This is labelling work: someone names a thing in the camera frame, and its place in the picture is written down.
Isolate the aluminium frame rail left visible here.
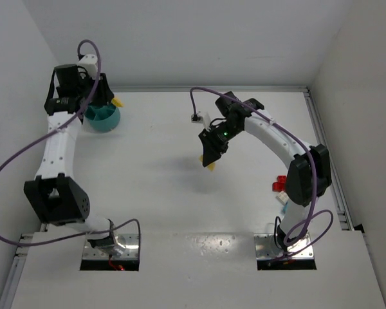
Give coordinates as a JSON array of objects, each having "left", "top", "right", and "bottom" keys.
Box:
[{"left": 0, "top": 221, "right": 49, "bottom": 309}]

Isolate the red square lego brick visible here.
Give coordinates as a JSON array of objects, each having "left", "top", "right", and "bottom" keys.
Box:
[{"left": 277, "top": 175, "right": 286, "bottom": 183}]

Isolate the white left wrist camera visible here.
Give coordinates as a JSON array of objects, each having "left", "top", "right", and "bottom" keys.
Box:
[{"left": 77, "top": 54, "right": 98, "bottom": 79}]

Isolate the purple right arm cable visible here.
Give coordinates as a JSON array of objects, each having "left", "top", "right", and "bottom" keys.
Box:
[{"left": 189, "top": 86, "right": 334, "bottom": 261}]

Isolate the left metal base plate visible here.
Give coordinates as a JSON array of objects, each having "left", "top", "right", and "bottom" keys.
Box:
[{"left": 82, "top": 234, "right": 140, "bottom": 261}]

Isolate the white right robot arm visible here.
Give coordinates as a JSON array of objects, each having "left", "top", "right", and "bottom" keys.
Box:
[{"left": 191, "top": 91, "right": 332, "bottom": 252}]

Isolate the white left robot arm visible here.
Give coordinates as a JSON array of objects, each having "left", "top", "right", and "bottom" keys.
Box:
[{"left": 23, "top": 63, "right": 118, "bottom": 256}]

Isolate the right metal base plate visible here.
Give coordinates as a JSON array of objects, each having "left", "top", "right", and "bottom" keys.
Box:
[{"left": 253, "top": 233, "right": 315, "bottom": 260}]

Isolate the metal base plate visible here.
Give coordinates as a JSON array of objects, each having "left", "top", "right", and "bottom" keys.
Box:
[
  {"left": 82, "top": 234, "right": 140, "bottom": 261},
  {"left": 253, "top": 233, "right": 315, "bottom": 260}
]

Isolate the white square lego brick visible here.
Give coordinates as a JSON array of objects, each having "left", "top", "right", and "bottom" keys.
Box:
[{"left": 276, "top": 191, "right": 289, "bottom": 205}]

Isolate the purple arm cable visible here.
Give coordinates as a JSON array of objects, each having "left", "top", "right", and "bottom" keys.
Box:
[
  {"left": 189, "top": 86, "right": 334, "bottom": 261},
  {"left": 0, "top": 39, "right": 141, "bottom": 248}
]

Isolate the red curved lego brick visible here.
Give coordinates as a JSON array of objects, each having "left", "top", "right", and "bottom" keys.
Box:
[{"left": 272, "top": 182, "right": 286, "bottom": 192}]

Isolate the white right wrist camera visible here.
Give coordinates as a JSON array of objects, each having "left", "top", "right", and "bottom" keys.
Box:
[{"left": 190, "top": 111, "right": 211, "bottom": 131}]

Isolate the yellow lego brick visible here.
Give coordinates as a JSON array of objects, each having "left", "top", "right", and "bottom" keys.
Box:
[
  {"left": 199, "top": 155, "right": 216, "bottom": 171},
  {"left": 112, "top": 97, "right": 124, "bottom": 108}
]

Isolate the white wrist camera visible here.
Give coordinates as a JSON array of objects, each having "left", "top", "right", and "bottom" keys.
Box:
[
  {"left": 77, "top": 54, "right": 98, "bottom": 79},
  {"left": 190, "top": 111, "right": 211, "bottom": 131}
]

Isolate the teal divided round container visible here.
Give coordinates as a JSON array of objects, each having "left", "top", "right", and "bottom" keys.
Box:
[{"left": 84, "top": 104, "right": 120, "bottom": 133}]

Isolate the aluminium frame rail back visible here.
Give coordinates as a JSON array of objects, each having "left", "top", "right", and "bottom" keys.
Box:
[{"left": 111, "top": 86, "right": 309, "bottom": 93}]

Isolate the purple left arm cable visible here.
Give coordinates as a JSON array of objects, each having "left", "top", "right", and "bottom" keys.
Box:
[{"left": 0, "top": 39, "right": 141, "bottom": 248}]

